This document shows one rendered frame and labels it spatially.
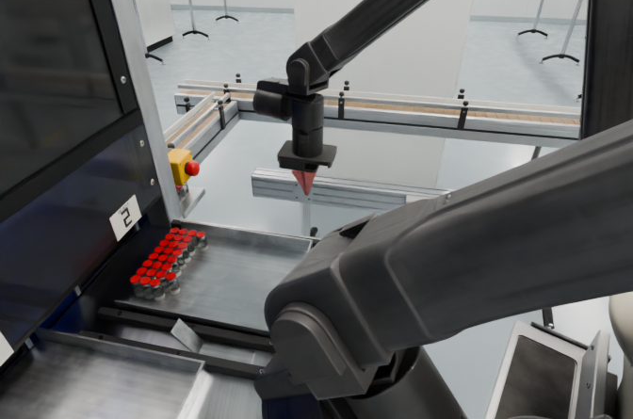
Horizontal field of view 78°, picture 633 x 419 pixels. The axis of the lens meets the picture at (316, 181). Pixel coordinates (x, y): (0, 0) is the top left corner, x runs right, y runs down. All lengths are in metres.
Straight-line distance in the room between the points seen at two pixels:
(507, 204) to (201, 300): 0.77
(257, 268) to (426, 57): 1.52
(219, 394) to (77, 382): 0.24
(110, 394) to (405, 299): 0.68
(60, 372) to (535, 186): 0.82
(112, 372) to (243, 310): 0.25
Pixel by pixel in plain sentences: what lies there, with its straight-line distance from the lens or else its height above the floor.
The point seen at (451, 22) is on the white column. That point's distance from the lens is 2.11.
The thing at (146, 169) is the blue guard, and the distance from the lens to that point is 0.96.
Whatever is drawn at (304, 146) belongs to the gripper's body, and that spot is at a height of 1.20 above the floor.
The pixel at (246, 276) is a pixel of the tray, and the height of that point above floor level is 0.88.
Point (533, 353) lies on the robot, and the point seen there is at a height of 1.04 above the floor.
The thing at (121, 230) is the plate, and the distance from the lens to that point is 0.91.
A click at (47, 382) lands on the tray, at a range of 0.88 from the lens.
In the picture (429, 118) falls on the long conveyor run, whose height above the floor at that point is 0.92.
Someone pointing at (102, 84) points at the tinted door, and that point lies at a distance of 0.85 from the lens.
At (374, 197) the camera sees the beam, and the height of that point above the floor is 0.51.
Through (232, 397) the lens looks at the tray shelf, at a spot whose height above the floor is 0.88.
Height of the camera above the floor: 1.53
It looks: 33 degrees down
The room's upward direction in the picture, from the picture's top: straight up
